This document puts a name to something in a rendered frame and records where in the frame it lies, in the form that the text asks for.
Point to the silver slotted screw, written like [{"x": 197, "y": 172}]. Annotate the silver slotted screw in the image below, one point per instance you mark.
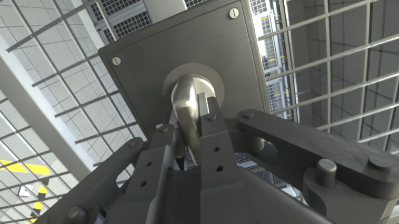
[
  {"x": 233, "y": 13},
  {"x": 116, "y": 61}
]

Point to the silver thumb-turn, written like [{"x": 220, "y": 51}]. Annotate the silver thumb-turn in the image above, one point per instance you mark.
[{"x": 187, "y": 115}]

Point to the white square post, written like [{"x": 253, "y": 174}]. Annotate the white square post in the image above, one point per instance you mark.
[{"x": 31, "y": 96}]

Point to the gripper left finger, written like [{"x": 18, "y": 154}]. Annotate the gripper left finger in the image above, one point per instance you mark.
[{"x": 146, "y": 174}]

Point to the dark grey lock plate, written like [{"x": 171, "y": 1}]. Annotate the dark grey lock plate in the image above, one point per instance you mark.
[{"x": 193, "y": 43}]

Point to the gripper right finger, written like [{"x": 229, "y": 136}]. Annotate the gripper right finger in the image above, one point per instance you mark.
[{"x": 311, "y": 143}]

